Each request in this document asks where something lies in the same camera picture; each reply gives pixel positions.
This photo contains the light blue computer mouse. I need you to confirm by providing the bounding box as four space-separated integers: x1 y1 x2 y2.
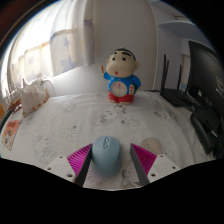
91 135 123 179

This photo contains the white printed tablecloth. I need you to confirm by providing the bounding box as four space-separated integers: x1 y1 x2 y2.
0 90 209 192

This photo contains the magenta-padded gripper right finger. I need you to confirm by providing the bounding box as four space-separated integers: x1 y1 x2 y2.
129 143 181 186

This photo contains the black router with antennas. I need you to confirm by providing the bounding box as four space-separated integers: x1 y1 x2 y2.
159 53 198 108

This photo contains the cartoon boy figure clock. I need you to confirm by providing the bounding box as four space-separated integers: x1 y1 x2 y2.
100 46 142 105

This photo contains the white wall shelf unit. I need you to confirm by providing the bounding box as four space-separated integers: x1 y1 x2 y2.
149 0 214 41

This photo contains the black computer monitor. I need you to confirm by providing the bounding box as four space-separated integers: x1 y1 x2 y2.
186 40 224 134

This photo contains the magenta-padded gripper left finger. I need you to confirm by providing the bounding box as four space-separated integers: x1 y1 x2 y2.
44 143 93 187

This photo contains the black desktop device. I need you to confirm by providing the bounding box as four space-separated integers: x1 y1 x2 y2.
189 111 221 155

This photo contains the large white conch shell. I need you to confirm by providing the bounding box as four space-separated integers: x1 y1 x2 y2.
19 77 51 118

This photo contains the white star-print curtain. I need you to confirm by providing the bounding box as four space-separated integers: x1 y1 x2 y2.
3 0 96 101

